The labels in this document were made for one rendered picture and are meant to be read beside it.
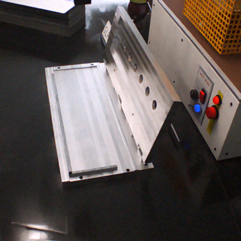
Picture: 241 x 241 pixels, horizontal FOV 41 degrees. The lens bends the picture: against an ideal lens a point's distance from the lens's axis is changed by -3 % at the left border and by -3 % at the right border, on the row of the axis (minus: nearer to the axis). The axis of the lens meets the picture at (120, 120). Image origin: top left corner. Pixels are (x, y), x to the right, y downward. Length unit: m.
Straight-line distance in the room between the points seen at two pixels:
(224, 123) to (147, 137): 0.18
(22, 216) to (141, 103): 0.36
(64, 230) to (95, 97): 0.40
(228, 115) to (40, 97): 0.52
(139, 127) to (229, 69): 0.25
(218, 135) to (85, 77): 0.43
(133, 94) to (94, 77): 0.21
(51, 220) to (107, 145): 0.22
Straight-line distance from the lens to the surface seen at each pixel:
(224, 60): 0.82
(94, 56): 1.13
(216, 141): 0.81
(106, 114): 0.87
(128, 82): 0.86
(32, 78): 1.04
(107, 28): 1.22
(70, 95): 0.93
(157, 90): 0.71
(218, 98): 0.76
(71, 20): 1.24
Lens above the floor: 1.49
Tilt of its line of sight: 42 degrees down
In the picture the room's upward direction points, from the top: 4 degrees clockwise
